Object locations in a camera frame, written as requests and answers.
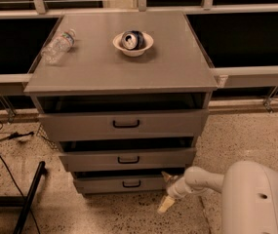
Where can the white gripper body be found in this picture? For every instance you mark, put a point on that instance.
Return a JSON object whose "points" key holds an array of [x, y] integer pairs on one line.
{"points": [[175, 190]]}

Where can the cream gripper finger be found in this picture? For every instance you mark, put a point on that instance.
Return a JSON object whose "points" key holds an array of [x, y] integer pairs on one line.
{"points": [[166, 202], [167, 177]]}

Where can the grey bottom drawer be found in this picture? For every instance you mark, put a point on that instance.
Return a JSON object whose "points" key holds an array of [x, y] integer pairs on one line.
{"points": [[119, 184]]}

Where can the grey drawer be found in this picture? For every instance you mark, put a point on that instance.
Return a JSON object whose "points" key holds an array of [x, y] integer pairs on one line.
{"points": [[122, 160], [119, 184], [121, 125]]}

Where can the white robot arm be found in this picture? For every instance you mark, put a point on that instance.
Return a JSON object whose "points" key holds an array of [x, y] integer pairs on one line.
{"points": [[249, 195]]}

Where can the grey drawer cabinet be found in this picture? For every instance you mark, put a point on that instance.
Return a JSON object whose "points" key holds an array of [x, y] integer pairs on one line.
{"points": [[96, 77]]}

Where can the grey middle drawer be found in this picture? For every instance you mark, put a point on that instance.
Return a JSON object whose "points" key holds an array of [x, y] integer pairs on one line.
{"points": [[122, 160]]}

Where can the grey top drawer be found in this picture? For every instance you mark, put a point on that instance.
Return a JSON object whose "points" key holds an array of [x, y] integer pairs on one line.
{"points": [[121, 125]]}

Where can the white bowl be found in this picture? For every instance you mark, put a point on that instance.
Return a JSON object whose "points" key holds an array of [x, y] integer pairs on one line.
{"points": [[148, 43]]}

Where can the black stand leg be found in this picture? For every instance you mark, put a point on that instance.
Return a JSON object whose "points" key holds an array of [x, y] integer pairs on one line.
{"points": [[24, 202]]}

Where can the crushed soda can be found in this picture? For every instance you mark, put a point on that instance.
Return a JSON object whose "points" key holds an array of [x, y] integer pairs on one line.
{"points": [[132, 40]]}

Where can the clear plastic water bottle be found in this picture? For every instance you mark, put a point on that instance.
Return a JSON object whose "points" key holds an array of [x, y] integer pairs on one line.
{"points": [[58, 47]]}

